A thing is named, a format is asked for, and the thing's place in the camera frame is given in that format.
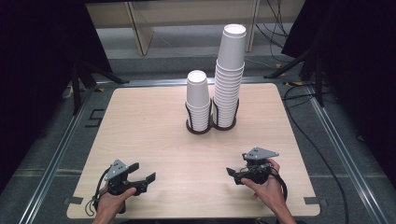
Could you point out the tall stack of paper cups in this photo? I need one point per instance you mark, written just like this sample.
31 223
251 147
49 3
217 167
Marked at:
231 53

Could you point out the black double cup holder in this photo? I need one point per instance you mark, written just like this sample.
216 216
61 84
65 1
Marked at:
199 131

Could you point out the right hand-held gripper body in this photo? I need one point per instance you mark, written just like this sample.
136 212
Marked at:
260 153

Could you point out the yellow tape strip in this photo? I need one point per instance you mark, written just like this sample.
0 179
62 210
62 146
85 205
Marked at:
294 83

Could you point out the person's right hand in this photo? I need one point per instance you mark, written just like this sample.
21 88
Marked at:
272 194

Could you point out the short stack of paper cups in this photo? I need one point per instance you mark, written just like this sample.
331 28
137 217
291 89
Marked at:
198 90

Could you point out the person's left hand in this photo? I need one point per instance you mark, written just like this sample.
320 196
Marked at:
110 205

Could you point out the black metal stand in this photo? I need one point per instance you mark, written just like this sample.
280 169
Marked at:
319 84
76 90

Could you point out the aluminium floor rail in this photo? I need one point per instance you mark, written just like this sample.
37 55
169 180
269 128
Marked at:
155 82
57 157
346 155

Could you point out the grey tape piece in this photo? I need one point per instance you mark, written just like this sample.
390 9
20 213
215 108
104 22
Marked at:
313 201
74 200

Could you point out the dark curtain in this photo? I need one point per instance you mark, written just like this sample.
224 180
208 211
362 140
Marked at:
37 77
364 62

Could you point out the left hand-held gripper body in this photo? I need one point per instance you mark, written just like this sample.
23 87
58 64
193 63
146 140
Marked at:
116 170

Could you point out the light wooden shelf frame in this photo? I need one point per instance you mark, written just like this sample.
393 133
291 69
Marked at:
186 14

